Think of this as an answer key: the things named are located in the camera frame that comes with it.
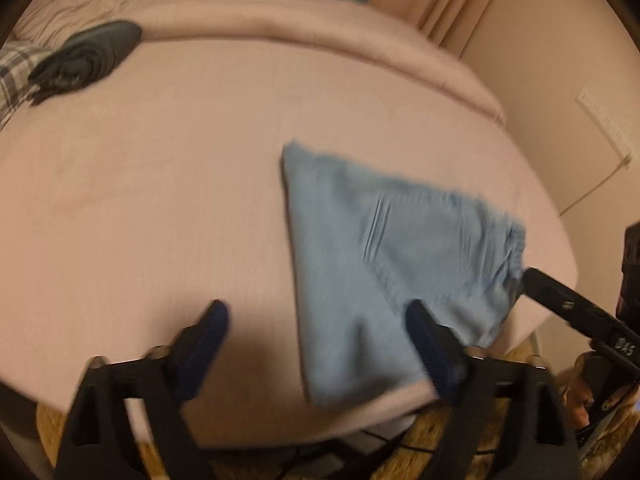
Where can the brown fluffy rug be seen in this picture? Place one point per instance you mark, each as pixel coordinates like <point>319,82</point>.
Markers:
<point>415,450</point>

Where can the beige curtain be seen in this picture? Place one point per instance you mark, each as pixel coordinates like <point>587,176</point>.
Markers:
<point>450,0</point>

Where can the white power strip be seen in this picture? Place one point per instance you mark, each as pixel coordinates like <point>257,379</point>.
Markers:
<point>605,125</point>

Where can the pink bed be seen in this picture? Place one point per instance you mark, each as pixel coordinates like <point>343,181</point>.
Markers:
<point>175,185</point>

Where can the striped pink pillow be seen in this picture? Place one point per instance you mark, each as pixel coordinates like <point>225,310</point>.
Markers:
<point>75,0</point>

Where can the plaid cloth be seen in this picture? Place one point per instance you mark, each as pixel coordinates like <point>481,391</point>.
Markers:
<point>17,80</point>

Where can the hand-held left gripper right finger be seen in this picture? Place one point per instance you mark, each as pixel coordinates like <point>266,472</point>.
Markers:
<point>425,340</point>

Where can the dark rolled cloth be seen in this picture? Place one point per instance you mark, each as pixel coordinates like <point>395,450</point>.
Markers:
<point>85,60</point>

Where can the person's right hand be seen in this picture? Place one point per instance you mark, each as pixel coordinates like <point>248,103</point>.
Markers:
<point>582,405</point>

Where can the pink folded comforter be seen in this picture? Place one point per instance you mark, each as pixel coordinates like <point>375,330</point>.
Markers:
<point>350,25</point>

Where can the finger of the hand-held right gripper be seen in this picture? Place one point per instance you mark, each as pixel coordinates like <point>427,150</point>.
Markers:
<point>565,305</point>

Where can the light blue denim pants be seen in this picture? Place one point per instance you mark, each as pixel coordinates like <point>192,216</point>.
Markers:
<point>380,260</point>

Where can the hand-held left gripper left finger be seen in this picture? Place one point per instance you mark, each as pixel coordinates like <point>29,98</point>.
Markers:
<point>212,327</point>

